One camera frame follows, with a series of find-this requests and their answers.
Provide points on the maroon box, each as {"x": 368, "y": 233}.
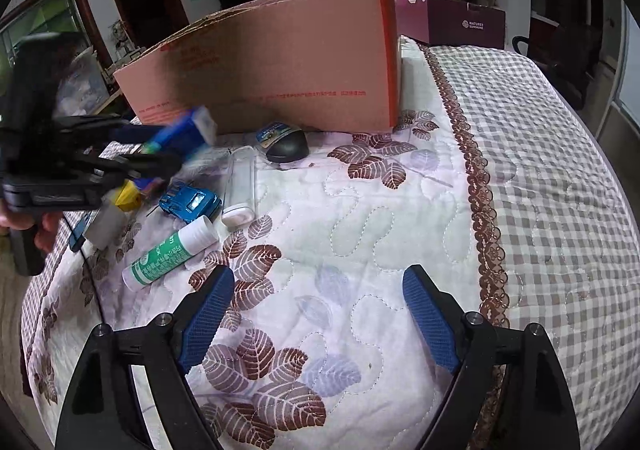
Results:
{"x": 450, "y": 22}

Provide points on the black office chair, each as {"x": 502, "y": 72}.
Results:
{"x": 565, "y": 60}

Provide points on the white small item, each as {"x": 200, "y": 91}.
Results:
{"x": 102, "y": 227}

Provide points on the green and white glue stick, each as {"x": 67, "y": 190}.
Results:
{"x": 160, "y": 260}

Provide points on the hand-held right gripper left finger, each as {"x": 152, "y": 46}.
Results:
{"x": 207, "y": 315}

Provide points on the blue toy car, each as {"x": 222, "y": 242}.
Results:
{"x": 187, "y": 200}

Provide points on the clear plastic storage bin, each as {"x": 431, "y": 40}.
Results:
{"x": 85, "y": 80}

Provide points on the clear tube with white cap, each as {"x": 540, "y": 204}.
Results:
{"x": 240, "y": 180}

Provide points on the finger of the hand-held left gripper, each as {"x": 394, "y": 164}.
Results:
{"x": 150, "y": 164}
{"x": 135, "y": 132}

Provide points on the person's left hand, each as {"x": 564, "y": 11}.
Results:
{"x": 47, "y": 232}

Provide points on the yellow small item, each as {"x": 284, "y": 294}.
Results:
{"x": 127, "y": 197}

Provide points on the checked floral quilt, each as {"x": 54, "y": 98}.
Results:
{"x": 350, "y": 230}

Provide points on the black computer mouse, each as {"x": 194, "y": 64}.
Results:
{"x": 287, "y": 147}

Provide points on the brown cardboard box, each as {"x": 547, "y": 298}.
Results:
{"x": 280, "y": 55}

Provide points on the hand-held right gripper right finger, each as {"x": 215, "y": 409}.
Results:
{"x": 430, "y": 320}

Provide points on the blue round tin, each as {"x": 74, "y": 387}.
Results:
{"x": 270, "y": 134}

